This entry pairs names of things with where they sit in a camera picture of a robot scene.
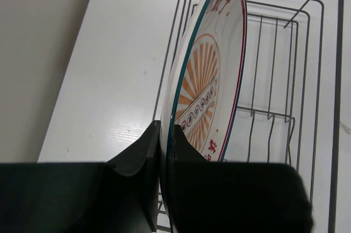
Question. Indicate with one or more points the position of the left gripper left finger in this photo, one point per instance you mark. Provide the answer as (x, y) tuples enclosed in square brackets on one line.
[(135, 185)]

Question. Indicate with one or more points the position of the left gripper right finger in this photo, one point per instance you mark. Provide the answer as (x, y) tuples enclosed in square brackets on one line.
[(192, 188)]

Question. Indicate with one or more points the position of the orange sunburst plate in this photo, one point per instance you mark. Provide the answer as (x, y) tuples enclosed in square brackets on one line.
[(203, 87)]

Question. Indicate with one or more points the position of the grey wire dish rack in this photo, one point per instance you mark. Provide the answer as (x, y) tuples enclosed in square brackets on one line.
[(280, 169)]

